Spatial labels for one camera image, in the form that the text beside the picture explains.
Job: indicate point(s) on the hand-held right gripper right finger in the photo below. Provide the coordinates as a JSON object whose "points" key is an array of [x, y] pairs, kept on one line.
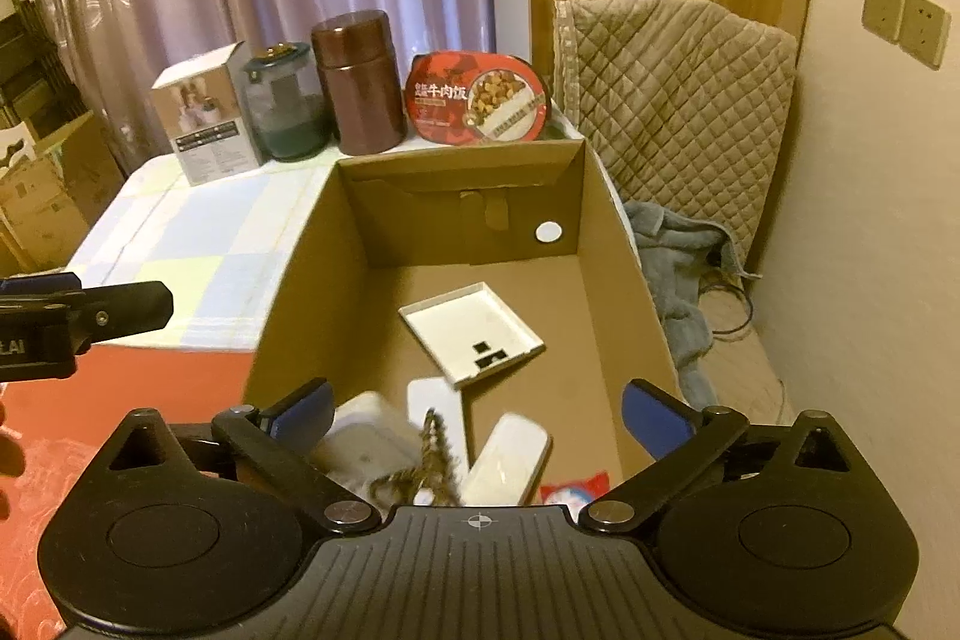
{"points": [[652, 419]]}

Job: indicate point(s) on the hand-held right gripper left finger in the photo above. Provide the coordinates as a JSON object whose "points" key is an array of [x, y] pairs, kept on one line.
{"points": [[309, 413]]}

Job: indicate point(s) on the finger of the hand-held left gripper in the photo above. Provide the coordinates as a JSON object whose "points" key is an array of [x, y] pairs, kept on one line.
{"points": [[41, 284], [127, 306]]}

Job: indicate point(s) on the white charging dock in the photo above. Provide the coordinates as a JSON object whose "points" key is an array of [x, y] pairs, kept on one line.
{"points": [[367, 441]]}

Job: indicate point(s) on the brown cardboard box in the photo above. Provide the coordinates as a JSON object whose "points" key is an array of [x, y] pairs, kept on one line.
{"points": [[300, 310]]}

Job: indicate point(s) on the red toy figurine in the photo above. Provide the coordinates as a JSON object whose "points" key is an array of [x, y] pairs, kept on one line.
{"points": [[574, 490]]}

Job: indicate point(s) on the white remote control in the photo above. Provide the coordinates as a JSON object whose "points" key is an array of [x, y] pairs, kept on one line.
{"points": [[435, 396]]}

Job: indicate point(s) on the white power adapter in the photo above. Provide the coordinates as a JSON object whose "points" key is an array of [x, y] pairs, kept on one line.
{"points": [[506, 460]]}

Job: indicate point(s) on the person's left hand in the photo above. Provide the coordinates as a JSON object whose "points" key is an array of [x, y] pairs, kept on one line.
{"points": [[6, 452]]}

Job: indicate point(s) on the red blueprint printed mat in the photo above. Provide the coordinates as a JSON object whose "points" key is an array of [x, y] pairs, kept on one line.
{"points": [[150, 377]]}

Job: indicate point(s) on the checked pastel tablecloth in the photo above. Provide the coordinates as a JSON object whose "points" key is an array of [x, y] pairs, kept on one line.
{"points": [[187, 250]]}

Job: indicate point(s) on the large brown shipping carton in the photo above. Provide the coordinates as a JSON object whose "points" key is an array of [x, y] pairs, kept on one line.
{"points": [[67, 183]]}

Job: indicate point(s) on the grey towel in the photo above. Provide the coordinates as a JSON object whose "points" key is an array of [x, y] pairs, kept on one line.
{"points": [[675, 287]]}

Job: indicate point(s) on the white product box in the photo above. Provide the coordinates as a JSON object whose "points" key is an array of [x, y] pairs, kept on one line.
{"points": [[206, 123]]}

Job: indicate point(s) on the black folding rack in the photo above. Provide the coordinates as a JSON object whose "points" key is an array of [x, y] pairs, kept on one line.
{"points": [[30, 55]]}

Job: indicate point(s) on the green glass jar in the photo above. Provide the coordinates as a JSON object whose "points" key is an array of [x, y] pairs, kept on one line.
{"points": [[285, 108]]}

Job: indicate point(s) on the beige quilted chair cover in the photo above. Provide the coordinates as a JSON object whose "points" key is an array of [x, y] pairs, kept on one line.
{"points": [[675, 108]]}

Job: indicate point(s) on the brown metal canister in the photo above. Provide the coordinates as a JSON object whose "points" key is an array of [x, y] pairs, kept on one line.
{"points": [[360, 85]]}

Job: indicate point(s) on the red instant meal box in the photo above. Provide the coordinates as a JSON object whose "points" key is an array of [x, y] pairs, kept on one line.
{"points": [[480, 100]]}

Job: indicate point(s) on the beige wall socket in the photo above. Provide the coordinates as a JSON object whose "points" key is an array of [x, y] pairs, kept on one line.
{"points": [[883, 6], [924, 27]]}

